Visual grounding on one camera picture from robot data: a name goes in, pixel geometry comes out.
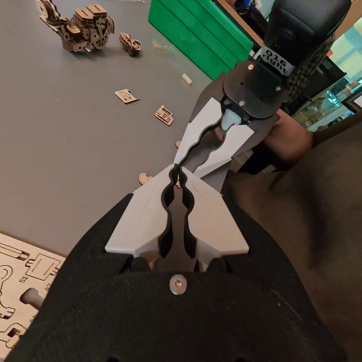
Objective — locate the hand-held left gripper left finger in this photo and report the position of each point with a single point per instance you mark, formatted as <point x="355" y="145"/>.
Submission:
<point x="135" y="223"/>

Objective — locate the small wooden puzzle piece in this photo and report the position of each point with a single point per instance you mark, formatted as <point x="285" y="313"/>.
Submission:
<point x="178" y="182"/>

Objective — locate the person's right hand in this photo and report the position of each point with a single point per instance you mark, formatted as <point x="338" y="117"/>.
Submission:
<point x="218" y="133"/>

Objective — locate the small wooden gear sub-assembly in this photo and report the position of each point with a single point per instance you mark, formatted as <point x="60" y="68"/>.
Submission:
<point x="130" y="43"/>

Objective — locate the person's right forearm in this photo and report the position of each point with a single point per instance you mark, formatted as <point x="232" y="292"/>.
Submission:
<point x="285" y="141"/>

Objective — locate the rectangular wooden puzzle piece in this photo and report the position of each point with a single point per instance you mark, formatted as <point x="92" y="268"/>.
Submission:
<point x="126" y="96"/>

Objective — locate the grey desk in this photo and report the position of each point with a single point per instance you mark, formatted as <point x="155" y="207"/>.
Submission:
<point x="70" y="147"/>

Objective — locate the small wooden dowel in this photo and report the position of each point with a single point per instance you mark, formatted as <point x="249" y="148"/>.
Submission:
<point x="187" y="79"/>

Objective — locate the glass display cabinet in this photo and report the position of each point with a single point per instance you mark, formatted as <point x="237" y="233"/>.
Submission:
<point x="339" y="93"/>

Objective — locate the wooden motorcycle model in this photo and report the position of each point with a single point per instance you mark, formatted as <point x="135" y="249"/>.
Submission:
<point x="82" y="31"/>

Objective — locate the slotted wooden puzzle piece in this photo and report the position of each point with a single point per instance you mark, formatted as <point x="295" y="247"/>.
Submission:
<point x="164" y="115"/>

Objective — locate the dark plaid cloth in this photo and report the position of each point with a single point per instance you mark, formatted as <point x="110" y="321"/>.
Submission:
<point x="308" y="70"/>

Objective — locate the pale plywood parts sheet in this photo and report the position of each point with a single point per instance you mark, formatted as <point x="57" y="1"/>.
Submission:
<point x="17" y="263"/>

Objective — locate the green plastic box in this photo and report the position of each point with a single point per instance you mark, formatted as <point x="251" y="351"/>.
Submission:
<point x="198" y="31"/>

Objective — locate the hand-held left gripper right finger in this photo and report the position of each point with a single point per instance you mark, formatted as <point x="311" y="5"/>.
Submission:
<point x="215" y="223"/>

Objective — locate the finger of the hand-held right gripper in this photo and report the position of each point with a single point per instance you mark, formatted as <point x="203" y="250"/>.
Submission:
<point x="232" y="144"/>
<point x="202" y="118"/>

